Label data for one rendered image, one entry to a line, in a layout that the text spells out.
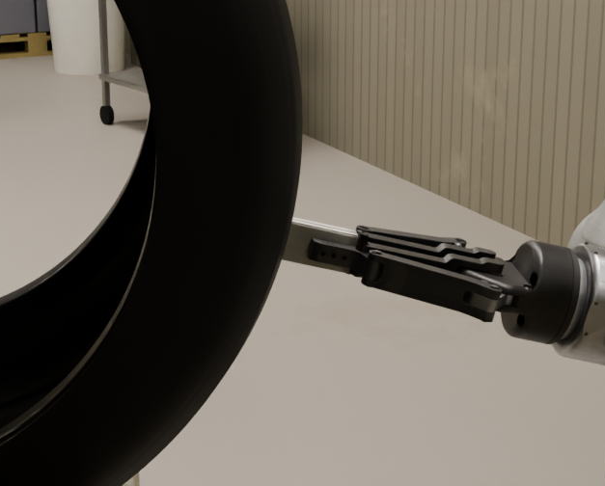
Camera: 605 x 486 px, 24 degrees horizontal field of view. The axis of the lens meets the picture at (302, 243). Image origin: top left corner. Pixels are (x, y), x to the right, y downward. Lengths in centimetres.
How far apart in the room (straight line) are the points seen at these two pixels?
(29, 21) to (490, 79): 408
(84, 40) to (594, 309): 681
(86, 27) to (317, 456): 487
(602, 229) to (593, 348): 19
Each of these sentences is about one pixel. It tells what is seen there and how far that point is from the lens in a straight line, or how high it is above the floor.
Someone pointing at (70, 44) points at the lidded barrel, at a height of 17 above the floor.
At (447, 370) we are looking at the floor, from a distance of 365.
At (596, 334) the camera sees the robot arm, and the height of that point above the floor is 101.
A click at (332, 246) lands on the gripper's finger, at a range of 101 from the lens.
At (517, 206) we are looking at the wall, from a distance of 486.
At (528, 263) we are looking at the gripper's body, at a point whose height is 106.
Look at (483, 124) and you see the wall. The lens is 498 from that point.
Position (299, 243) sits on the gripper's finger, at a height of 108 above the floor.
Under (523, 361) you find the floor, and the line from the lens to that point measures 374.
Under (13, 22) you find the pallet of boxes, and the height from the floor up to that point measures 20.
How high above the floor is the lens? 138
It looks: 17 degrees down
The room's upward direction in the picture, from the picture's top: straight up
